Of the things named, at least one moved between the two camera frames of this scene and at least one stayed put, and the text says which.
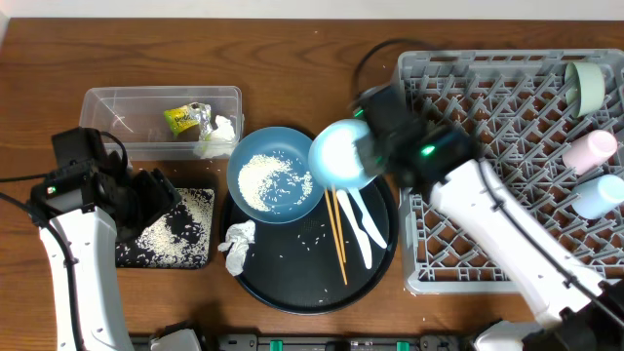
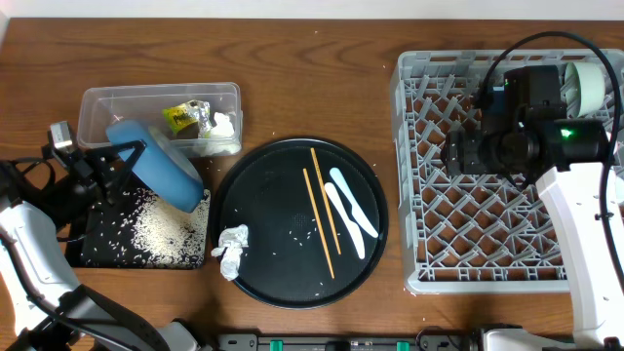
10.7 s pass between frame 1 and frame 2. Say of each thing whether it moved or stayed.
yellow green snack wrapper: stayed
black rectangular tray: stayed
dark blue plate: moved
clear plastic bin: stayed
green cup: stayed
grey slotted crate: stayed
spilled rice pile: stayed
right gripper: moved
